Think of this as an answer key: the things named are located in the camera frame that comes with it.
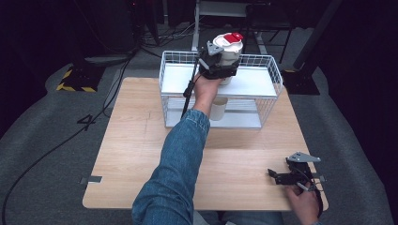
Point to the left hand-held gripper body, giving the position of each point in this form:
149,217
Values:
210,61

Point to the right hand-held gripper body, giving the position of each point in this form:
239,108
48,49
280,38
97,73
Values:
302,173

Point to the white cup with red lid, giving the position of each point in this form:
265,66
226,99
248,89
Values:
230,51

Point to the small white cup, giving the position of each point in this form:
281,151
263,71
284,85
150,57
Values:
218,109

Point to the person's left hand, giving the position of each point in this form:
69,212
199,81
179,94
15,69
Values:
205,92

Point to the person's right hand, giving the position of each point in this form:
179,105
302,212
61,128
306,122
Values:
306,206

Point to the grey tape strip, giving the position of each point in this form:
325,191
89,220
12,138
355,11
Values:
320,178
92,179

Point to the person's legs in jeans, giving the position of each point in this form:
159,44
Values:
250,218

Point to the black slanted stand with base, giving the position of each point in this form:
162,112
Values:
305,79

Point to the yellow black striped stand base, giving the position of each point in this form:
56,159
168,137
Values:
79,79

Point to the white metal desk frame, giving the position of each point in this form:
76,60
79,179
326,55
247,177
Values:
195,28

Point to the black chair frame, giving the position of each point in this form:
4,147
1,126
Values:
269,23

